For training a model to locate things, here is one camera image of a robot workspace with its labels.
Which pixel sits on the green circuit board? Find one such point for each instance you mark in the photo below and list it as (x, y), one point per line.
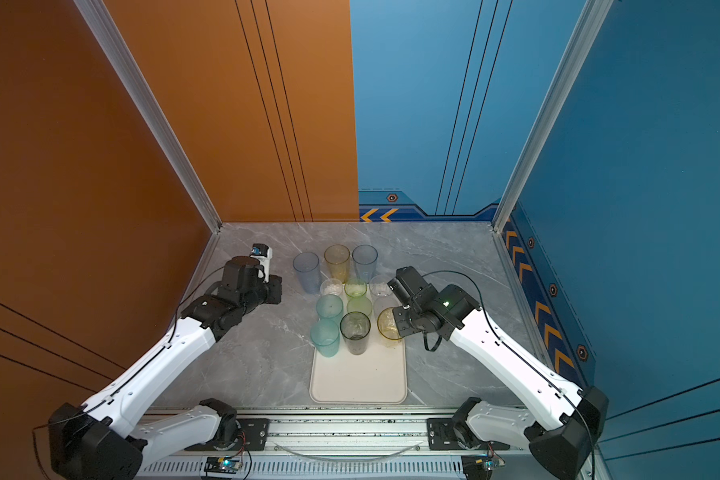
(223, 467)
(481, 467)

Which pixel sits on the left aluminium corner post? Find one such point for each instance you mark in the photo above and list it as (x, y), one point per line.
(102, 25)

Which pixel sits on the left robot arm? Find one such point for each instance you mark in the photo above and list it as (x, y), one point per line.
(103, 439)

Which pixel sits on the grey-blue frosted tumbler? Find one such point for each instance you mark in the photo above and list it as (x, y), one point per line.
(307, 268)

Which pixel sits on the dark smoky tumbler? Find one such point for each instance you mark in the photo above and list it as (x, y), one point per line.
(355, 329)

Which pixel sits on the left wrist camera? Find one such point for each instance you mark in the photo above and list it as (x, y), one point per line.
(263, 254)

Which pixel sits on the small green faceted glass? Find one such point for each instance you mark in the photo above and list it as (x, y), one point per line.
(355, 287)

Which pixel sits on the teal textured tumbler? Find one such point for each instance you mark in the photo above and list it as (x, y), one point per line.
(325, 336)
(330, 307)

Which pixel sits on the right green circuit board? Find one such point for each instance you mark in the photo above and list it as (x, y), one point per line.
(481, 467)

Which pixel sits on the light blue clear tumbler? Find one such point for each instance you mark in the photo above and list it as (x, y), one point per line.
(365, 258)

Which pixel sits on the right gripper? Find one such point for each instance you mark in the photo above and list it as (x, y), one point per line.
(403, 328)

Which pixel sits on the small clear faceted glass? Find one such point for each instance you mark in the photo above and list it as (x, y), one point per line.
(332, 286)

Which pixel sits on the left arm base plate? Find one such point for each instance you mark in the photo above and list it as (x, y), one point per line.
(248, 434)

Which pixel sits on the yellow tumbler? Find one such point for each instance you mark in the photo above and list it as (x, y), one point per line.
(387, 328)

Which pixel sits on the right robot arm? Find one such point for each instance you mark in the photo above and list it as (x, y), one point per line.
(559, 422)

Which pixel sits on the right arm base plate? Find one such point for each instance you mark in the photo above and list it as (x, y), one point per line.
(442, 435)

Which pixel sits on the white rectangular tray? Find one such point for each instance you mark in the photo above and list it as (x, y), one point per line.
(377, 376)

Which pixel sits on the clear stemmed glass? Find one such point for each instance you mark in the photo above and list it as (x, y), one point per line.
(379, 287)

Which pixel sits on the aluminium front rail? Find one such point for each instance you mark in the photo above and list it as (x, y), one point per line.
(372, 445)

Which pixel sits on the amber tall tumbler back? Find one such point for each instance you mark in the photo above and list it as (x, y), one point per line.
(337, 258)

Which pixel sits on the light green dotted cup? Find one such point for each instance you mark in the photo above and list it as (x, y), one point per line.
(360, 304)

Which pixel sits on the right aluminium corner post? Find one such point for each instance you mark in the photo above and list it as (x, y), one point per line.
(574, 56)

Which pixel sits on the left green circuit board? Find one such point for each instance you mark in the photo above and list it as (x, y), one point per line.
(223, 467)

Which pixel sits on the aluminium corner post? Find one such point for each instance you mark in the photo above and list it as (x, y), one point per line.
(574, 56)
(102, 25)

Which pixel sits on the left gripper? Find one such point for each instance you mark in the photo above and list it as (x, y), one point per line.
(275, 284)

